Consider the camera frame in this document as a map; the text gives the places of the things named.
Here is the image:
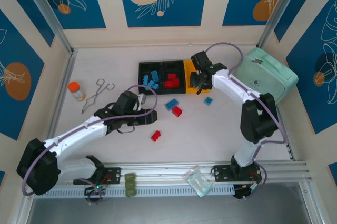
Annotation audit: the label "yellow plastic bin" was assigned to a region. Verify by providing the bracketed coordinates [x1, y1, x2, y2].
[183, 59, 211, 95]

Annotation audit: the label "black plastic bin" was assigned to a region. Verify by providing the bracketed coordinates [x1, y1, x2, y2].
[138, 62, 163, 96]
[161, 60, 186, 95]

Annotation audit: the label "metal tongs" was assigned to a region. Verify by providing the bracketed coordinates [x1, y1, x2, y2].
[81, 78, 115, 115]

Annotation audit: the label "orange capped bottle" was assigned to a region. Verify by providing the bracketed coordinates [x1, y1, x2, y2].
[67, 82, 86, 103]

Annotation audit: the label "mint green zipper case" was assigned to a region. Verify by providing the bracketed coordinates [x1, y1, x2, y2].
[233, 47, 299, 105]

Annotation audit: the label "clear plastic zip bag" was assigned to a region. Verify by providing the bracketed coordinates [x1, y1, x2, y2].
[183, 165, 215, 198]

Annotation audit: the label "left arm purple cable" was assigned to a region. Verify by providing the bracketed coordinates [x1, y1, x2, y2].
[22, 84, 158, 203]

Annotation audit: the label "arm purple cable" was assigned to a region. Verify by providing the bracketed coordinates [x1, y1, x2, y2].
[205, 41, 288, 200]
[22, 84, 158, 203]

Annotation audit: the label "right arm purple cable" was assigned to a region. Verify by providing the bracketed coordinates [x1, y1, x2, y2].
[205, 41, 288, 200]

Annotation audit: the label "wide aluminium frame rail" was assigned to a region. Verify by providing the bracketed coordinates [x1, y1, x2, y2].
[22, 161, 309, 188]

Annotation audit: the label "white slotted cable duct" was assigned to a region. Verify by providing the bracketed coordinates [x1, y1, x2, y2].
[34, 185, 235, 199]

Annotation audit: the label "aluminium frame post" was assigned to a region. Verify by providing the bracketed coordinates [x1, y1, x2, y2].
[19, 0, 77, 55]
[256, 0, 308, 48]

